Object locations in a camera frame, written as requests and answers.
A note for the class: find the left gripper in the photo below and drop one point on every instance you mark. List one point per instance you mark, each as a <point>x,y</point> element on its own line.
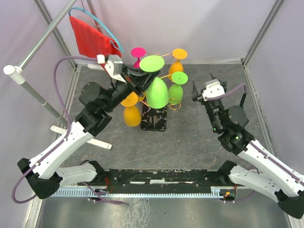
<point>140,80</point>

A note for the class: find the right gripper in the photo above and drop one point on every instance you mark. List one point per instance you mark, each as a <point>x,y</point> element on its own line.
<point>195,97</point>

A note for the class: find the green wine glass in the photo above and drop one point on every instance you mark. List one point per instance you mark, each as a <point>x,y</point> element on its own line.
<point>175,91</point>
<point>157,93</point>

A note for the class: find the pink wine glass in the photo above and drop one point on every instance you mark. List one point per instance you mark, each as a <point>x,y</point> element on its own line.
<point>138,52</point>

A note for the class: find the green wine glass front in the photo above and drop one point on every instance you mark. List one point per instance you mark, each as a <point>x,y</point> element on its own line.
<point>175,91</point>

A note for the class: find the orange wine glass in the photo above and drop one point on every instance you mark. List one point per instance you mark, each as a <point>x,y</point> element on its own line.
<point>178,54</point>
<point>142,96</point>
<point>131,114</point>

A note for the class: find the orange wine glass front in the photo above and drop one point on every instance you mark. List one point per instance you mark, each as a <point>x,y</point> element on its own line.
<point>178,54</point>

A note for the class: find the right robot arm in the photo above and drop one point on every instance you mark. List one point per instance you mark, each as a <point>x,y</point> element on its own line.
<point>227,117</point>

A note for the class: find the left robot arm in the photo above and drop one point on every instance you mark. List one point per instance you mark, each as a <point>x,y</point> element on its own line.
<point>43,172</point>

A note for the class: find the red cloth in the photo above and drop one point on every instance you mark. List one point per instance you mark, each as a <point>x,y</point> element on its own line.
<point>91,42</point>

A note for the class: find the white clothes stand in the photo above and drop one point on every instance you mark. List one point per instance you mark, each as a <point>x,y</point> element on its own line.
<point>24,122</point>

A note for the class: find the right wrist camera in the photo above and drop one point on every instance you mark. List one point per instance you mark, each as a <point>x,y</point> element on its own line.
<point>212,89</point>

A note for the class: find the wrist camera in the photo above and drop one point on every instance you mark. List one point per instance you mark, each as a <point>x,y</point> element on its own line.
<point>113,66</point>
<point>212,89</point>

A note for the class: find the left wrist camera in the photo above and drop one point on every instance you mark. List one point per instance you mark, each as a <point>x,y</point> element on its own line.
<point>113,66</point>

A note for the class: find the gold wire glass rack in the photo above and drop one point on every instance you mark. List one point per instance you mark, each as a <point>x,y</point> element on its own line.
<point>155,120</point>

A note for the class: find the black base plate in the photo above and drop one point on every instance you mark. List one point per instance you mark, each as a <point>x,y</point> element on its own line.
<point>161,181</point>

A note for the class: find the white slotted cable duct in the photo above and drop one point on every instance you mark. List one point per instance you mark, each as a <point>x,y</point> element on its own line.
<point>86,192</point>

